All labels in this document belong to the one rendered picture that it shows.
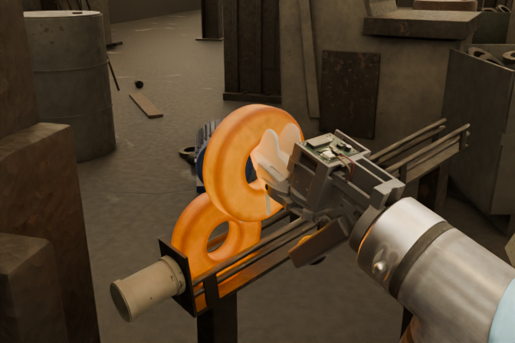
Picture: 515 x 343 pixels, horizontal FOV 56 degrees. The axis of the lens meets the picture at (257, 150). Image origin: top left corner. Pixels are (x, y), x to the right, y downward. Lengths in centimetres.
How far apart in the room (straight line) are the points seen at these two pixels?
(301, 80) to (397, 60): 59
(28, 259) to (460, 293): 44
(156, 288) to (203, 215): 12
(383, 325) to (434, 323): 128
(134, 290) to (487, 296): 45
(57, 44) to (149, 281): 243
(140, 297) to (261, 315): 107
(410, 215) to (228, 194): 23
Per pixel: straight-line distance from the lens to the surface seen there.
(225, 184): 59
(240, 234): 78
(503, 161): 227
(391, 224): 48
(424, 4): 496
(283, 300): 182
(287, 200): 55
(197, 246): 73
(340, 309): 180
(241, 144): 59
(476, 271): 46
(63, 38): 303
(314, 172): 52
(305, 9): 291
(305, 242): 58
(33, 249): 62
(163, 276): 72
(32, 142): 75
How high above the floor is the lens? 109
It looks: 20 degrees down
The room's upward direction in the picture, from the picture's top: straight up
